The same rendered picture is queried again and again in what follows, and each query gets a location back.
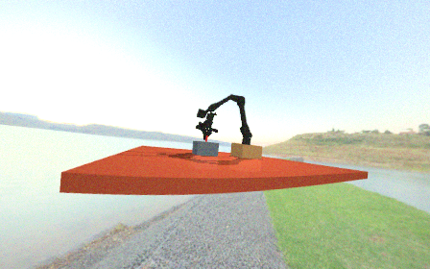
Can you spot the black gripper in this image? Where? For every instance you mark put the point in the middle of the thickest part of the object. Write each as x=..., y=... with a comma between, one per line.
x=206, y=129

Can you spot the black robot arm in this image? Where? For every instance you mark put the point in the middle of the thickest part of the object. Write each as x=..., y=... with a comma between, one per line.
x=241, y=102

